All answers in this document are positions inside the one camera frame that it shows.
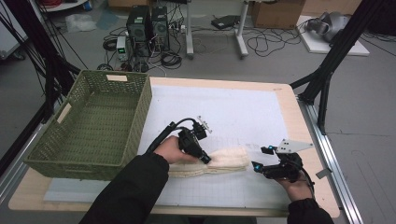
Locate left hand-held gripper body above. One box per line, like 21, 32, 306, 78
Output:
177, 115, 214, 161

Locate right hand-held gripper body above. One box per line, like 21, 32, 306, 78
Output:
262, 138, 314, 183

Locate cream printed cloth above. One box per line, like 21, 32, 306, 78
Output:
167, 147, 252, 178

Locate person's left hand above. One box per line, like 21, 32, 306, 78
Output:
153, 135, 199, 165

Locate person's right hand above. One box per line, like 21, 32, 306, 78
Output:
275, 174, 314, 203

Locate grey metal clip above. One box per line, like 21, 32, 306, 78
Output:
315, 167, 333, 180

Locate white grid mat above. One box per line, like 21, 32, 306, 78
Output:
43, 84, 292, 210

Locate green woven basket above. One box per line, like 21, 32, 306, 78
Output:
22, 69, 153, 182

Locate white desk leg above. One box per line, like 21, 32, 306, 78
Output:
234, 0, 249, 59
185, 0, 195, 60

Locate white power supply unit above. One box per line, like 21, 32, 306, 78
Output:
116, 35, 129, 62

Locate white floor board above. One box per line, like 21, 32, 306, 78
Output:
297, 15, 371, 57

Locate black computer tower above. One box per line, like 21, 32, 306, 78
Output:
150, 6, 171, 51
125, 6, 151, 58

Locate flat black device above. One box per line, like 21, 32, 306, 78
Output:
210, 14, 241, 31

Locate large cardboard box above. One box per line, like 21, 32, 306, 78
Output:
250, 0, 306, 30

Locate grey rounded machine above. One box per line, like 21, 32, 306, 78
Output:
305, 11, 351, 43

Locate teal sheet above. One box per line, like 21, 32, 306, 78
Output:
95, 9, 120, 31

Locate clear plastic bag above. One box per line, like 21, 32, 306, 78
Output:
64, 13, 98, 34

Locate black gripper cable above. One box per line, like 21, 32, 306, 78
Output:
144, 117, 200, 157
298, 166, 316, 200

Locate aluminium rail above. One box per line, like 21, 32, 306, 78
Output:
298, 98, 364, 224

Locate coiled black cables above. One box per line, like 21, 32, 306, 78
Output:
96, 26, 185, 73

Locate loose black floor cables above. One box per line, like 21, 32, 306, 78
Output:
246, 26, 301, 58

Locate black metal frame stand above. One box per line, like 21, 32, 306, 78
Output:
0, 0, 82, 176
289, 0, 388, 135

